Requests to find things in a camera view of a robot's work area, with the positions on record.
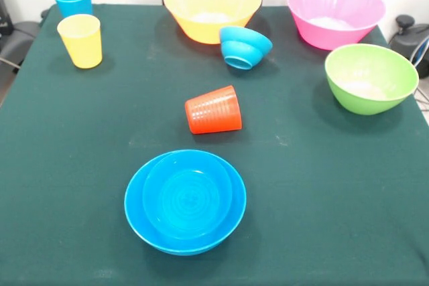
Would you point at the yellow plastic cup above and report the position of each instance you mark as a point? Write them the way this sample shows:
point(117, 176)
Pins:
point(80, 38)

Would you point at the magenta pink plastic bowl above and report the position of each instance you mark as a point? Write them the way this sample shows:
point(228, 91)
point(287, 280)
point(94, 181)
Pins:
point(335, 31)

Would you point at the red-orange plastic cup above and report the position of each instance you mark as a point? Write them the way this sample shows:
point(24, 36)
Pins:
point(214, 112)

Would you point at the dark green tablecloth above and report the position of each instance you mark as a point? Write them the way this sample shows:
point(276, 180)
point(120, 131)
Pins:
point(335, 199)

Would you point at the small cyan plastic bowl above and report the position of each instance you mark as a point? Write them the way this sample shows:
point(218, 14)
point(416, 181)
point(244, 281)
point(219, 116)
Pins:
point(243, 48)

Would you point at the orange plastic bowl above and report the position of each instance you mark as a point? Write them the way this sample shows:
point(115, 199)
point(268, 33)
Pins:
point(211, 8)

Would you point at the medium translucent blue bowl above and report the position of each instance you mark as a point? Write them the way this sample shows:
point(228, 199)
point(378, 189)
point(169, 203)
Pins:
point(187, 199)

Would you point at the gray pedestal foot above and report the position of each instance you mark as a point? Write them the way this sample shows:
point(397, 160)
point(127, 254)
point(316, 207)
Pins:
point(20, 38)
point(407, 45)

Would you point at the large blue plastic bowl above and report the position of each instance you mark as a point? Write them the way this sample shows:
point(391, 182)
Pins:
point(134, 205)

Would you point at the lime green plastic bowl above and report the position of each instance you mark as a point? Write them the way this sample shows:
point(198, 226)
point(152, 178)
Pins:
point(368, 81)

